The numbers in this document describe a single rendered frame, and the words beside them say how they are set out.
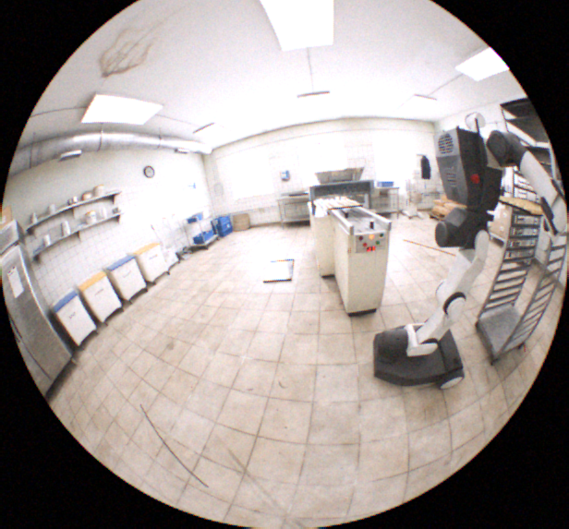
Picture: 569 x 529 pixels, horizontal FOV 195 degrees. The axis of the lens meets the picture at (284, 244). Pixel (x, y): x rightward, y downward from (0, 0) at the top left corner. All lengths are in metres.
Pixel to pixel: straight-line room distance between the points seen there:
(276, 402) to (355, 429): 0.54
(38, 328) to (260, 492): 2.75
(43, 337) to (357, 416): 3.30
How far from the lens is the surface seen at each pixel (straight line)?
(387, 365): 1.24
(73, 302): 3.19
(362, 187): 1.99
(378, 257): 1.35
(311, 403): 1.28
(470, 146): 0.79
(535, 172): 0.70
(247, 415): 1.34
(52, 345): 3.07
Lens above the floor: 1.23
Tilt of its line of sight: 20 degrees down
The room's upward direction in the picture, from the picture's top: 10 degrees counter-clockwise
